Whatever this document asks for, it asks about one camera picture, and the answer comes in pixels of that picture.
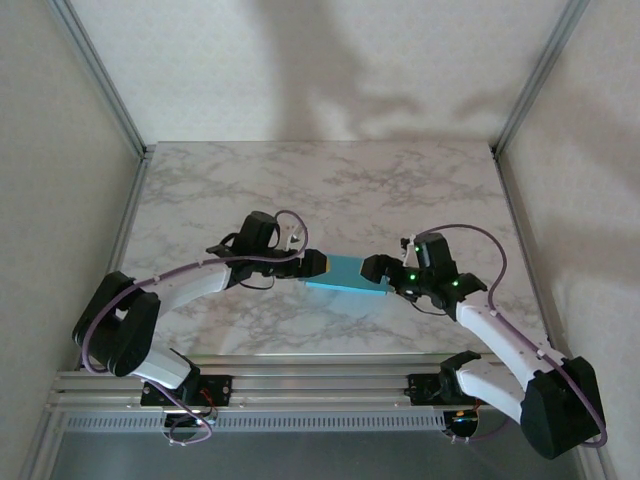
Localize lit controller board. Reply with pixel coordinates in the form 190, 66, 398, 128
443, 407, 482, 432
162, 407, 219, 432

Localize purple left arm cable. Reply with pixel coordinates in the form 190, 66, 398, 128
81, 209, 310, 447

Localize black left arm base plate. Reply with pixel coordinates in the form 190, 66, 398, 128
139, 374, 235, 407

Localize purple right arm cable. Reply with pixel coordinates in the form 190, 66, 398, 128
412, 223, 611, 449

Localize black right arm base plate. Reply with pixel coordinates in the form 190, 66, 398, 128
407, 372, 500, 406

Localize aluminium frame post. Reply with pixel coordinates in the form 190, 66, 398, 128
47, 0, 149, 159
491, 0, 594, 156

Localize grey slotted cable duct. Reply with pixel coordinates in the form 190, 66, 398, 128
59, 412, 449, 434

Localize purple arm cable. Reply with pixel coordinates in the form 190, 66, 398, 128
412, 223, 611, 449
81, 209, 310, 447

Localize aluminium frame leg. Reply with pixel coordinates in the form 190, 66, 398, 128
19, 412, 69, 480
569, 409, 620, 480

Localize teal and white paper box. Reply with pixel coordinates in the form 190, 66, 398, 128
297, 253, 390, 297

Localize aluminium side rail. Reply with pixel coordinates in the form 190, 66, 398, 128
79, 147, 151, 371
492, 147, 569, 361

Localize aluminium frame cross rails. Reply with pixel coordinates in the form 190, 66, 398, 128
47, 352, 594, 414

